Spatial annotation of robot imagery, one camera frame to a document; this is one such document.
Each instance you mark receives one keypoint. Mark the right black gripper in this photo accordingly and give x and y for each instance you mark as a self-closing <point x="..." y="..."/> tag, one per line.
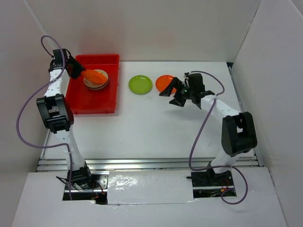
<point x="167" y="91"/>

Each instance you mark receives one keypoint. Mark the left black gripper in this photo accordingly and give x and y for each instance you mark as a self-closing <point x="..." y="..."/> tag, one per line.
<point x="79" y="67"/>

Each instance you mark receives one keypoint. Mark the cream floral plate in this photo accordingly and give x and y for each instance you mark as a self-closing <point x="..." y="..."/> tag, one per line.
<point x="101" y="71"/>

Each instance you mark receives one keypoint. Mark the orange plate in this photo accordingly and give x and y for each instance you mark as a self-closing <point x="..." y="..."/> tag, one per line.
<point x="163" y="81"/>
<point x="94" y="76"/>

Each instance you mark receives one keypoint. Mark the green plate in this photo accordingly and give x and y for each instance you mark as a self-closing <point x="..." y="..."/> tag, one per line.
<point x="140" y="84"/>

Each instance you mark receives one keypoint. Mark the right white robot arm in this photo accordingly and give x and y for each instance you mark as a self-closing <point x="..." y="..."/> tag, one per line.
<point x="238" y="131"/>

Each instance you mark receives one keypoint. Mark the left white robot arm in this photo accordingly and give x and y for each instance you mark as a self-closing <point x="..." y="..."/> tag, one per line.
<point x="57" y="116"/>

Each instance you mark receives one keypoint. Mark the red plastic bin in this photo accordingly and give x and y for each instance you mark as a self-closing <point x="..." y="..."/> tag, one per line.
<point x="83" y="100"/>

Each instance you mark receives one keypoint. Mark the white foil cover sheet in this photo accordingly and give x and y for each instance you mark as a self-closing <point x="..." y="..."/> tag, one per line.
<point x="149" y="187"/>

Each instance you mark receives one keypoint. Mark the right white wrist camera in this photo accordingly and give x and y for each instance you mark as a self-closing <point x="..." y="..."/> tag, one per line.
<point x="186" y="76"/>

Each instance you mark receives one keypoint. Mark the aluminium rail frame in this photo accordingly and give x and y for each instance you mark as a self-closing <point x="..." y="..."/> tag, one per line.
<point x="146" y="132"/>

